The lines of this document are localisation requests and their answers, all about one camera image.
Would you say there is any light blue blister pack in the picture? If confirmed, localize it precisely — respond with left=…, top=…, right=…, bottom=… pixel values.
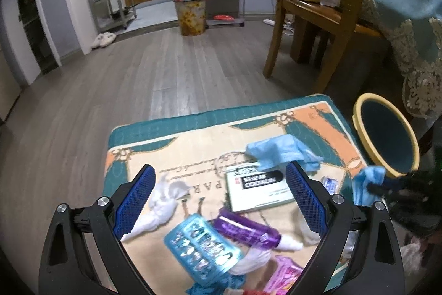
left=164, top=213, right=243, bottom=287

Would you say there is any white slippers pair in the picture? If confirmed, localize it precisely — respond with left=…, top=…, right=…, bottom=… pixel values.
left=91, top=32, right=116, bottom=49

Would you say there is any teal patterned floor cushion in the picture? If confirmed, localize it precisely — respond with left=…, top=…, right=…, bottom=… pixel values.
left=103, top=95, right=366, bottom=294

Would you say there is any wooden dining chair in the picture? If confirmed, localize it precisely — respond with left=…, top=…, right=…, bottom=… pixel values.
left=263, top=0, right=383, bottom=93

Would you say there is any blue face mask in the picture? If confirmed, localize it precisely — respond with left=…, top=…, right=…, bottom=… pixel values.
left=352, top=165, right=386, bottom=207
left=245, top=134, right=323, bottom=173

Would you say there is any pink wrapper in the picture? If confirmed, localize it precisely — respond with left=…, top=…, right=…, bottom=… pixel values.
left=263, top=255, right=303, bottom=295

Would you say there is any purple tube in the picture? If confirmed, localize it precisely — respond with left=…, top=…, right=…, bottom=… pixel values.
left=213, top=209, right=303, bottom=252

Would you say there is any white tissue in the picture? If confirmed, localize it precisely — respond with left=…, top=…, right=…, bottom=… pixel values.
left=121, top=174, right=190, bottom=242

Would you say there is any yellow rimmed teal trash bin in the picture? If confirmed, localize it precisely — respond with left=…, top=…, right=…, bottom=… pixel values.
left=352, top=93, right=420, bottom=177

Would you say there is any clear plastic wrap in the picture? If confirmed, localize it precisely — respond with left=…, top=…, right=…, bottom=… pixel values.
left=321, top=176, right=339, bottom=195

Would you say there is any floral kitchen trash can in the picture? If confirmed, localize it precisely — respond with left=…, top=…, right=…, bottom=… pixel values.
left=173, top=0, right=206, bottom=37

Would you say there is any teal lace tablecloth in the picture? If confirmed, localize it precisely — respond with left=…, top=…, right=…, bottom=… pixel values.
left=360, top=0, right=441, bottom=118

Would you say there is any white medicine box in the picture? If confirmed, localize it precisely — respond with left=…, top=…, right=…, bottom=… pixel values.
left=225, top=163, right=294, bottom=213

